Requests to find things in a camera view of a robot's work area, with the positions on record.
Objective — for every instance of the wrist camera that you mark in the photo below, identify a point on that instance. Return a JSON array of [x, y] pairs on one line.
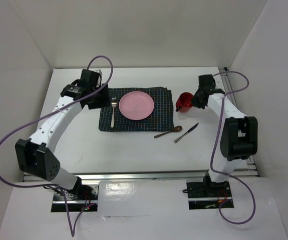
[[206, 81], [90, 78]]

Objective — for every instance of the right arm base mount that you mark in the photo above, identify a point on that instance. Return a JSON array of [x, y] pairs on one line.
[[203, 197]]

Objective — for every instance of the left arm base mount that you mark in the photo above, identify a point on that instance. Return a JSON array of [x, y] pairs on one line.
[[87, 200]]

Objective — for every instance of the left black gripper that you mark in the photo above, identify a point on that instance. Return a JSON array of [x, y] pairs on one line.
[[104, 101]]

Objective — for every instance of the front aluminium rail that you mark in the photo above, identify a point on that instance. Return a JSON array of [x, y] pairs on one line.
[[149, 175]]

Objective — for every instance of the dark checkered cloth napkin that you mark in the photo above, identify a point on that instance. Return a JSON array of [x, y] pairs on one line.
[[161, 119]]

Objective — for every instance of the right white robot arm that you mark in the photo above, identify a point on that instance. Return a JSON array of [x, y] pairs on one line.
[[215, 103]]

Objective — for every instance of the brown wooden spoon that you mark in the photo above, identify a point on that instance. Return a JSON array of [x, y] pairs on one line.
[[176, 129]]

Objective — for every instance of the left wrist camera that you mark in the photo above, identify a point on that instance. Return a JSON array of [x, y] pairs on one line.
[[90, 78]]

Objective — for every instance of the silver table knife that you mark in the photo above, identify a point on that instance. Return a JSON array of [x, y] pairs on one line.
[[186, 133]]

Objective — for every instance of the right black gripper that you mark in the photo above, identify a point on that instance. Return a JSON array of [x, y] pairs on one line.
[[195, 102]]

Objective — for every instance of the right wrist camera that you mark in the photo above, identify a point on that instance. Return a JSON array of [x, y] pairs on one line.
[[206, 81]]

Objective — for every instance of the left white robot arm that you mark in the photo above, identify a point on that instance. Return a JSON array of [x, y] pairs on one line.
[[36, 154]]

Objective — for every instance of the silver fork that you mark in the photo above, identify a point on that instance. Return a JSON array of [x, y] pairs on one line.
[[113, 105]]

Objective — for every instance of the red mug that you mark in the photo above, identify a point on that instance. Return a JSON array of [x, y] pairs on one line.
[[183, 103]]

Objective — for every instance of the pink plate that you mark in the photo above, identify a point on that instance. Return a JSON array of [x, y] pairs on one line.
[[136, 105]]

